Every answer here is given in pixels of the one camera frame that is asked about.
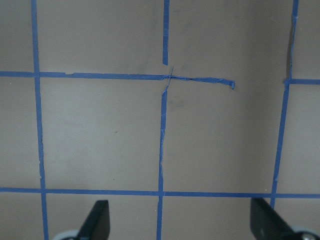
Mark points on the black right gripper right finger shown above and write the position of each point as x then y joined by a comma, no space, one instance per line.
266,224

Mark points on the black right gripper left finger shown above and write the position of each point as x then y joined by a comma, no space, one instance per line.
97,224

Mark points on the brown paper table mat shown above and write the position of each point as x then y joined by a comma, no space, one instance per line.
178,112

